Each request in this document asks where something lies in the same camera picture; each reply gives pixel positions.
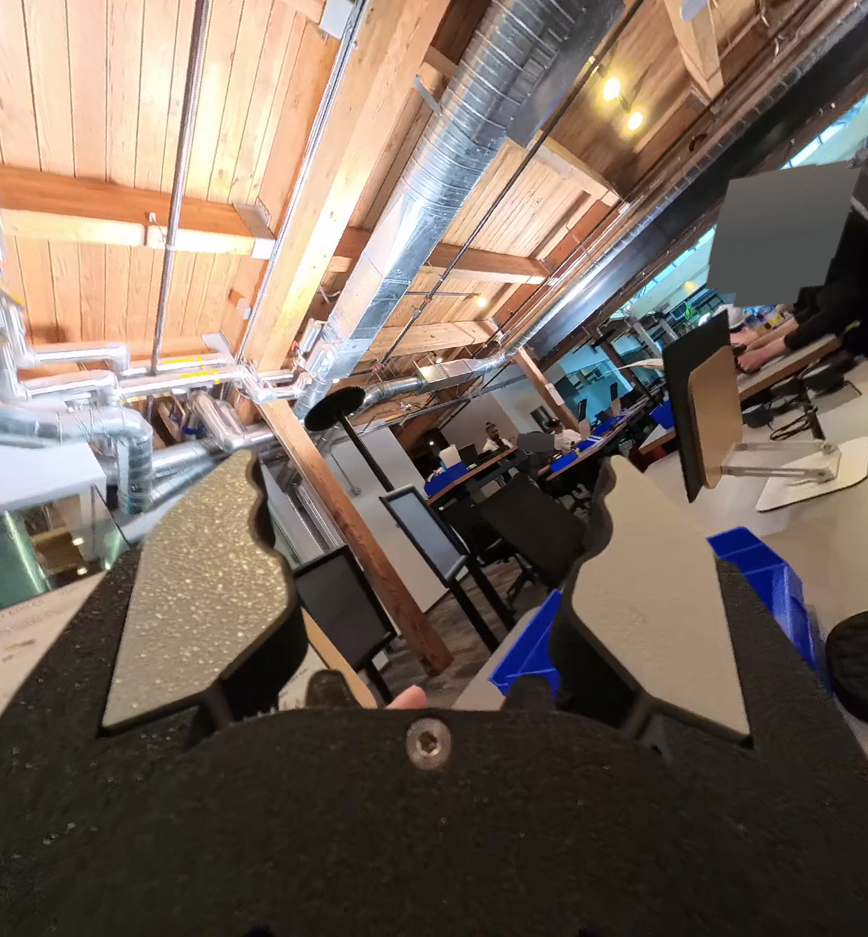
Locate silver spiral air duct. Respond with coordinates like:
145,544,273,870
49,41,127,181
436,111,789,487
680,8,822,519
295,0,629,440

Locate printed paper sheet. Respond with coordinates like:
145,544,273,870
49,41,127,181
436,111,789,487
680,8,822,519
0,578,124,748

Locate printed instruction board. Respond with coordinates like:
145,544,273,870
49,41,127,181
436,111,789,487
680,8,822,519
661,311,735,505

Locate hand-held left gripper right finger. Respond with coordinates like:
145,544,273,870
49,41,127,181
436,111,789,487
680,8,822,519
549,455,753,748

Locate black office chair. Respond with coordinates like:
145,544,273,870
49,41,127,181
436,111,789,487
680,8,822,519
478,474,589,588

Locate silver insulated pipes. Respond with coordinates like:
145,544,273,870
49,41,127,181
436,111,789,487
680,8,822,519
0,164,310,517

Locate metal ceiling pipe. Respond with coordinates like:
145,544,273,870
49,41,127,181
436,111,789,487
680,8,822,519
148,0,211,378

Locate black round floor lamp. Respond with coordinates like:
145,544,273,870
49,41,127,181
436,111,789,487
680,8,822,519
304,387,398,493

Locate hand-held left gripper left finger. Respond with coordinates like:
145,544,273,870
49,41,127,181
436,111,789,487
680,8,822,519
101,448,309,733

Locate wooden desk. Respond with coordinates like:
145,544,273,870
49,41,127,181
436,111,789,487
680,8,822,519
734,333,863,404

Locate blue plastic bin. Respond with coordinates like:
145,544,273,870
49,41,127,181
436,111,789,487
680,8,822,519
489,526,825,696

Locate black monitor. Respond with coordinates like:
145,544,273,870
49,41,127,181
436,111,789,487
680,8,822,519
292,545,400,704

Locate wooden support post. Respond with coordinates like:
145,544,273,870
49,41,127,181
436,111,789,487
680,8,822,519
257,399,455,676

